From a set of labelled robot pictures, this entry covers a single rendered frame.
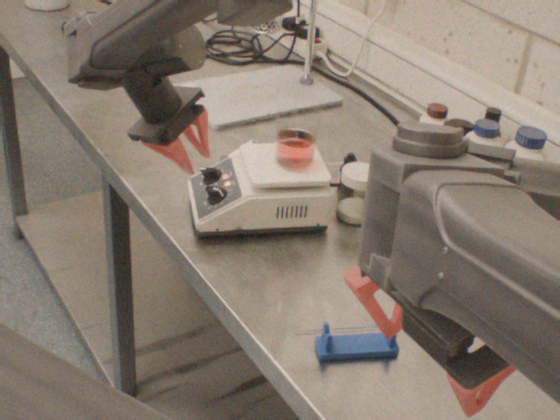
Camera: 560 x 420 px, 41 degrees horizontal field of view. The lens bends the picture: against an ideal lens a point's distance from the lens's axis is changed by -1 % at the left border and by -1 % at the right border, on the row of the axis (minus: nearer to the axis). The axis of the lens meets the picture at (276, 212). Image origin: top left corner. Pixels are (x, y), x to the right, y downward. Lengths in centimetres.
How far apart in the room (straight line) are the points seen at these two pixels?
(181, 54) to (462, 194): 62
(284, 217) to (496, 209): 78
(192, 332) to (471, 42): 98
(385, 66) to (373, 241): 124
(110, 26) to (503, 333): 60
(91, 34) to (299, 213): 42
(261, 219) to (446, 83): 55
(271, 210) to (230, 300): 17
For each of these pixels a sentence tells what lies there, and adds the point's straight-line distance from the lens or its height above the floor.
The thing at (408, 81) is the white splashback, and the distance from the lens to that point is 158.
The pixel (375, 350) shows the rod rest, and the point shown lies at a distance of 94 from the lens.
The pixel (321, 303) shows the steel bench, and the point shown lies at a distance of 101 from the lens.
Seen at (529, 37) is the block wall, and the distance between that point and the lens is 142.
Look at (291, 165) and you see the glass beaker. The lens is 110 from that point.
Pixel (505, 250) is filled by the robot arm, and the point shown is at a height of 122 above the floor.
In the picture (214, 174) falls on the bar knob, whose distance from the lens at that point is 114.
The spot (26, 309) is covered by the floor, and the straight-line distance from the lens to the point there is 219.
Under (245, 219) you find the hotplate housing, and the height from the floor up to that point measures 78.
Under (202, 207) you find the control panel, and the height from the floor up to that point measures 79.
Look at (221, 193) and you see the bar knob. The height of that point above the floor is 81.
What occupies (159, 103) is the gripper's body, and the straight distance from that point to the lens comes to 100.
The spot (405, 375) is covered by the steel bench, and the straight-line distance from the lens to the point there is 93.
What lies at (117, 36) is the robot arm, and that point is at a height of 111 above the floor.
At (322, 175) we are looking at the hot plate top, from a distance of 111.
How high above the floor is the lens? 138
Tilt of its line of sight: 33 degrees down
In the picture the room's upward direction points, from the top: 5 degrees clockwise
